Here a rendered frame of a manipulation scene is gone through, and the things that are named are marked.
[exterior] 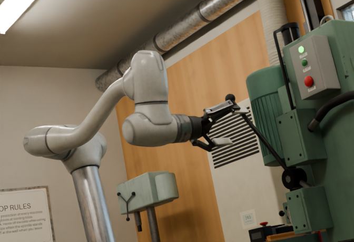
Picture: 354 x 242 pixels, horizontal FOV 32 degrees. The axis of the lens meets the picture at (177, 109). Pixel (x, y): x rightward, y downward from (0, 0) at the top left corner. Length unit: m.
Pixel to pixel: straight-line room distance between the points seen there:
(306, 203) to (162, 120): 0.47
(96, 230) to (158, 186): 1.96
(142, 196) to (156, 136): 2.51
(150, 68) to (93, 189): 0.63
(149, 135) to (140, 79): 0.17
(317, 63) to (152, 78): 0.48
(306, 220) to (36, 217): 3.31
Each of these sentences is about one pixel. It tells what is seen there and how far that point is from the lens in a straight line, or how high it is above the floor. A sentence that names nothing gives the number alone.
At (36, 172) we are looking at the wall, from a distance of 4.92.
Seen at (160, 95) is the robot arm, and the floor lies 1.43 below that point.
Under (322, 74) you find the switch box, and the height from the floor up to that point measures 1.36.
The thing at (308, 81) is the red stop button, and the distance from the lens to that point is 1.75.
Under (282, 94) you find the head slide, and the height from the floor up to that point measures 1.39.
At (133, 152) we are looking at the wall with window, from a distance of 5.18.
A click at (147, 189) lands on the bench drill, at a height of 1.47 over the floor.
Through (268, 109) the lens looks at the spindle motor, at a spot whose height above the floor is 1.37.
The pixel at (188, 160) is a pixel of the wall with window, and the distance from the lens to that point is 4.57.
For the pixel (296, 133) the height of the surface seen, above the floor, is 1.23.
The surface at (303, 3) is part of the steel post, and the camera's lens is 3.66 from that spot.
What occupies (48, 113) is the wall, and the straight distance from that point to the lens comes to 5.10.
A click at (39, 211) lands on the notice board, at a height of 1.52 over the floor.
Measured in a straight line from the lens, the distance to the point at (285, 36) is 2.04.
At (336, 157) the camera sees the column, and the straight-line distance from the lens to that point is 1.78.
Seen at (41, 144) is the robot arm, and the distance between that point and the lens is 2.20.
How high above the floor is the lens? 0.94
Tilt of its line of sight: 14 degrees up
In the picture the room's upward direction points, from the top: 11 degrees counter-clockwise
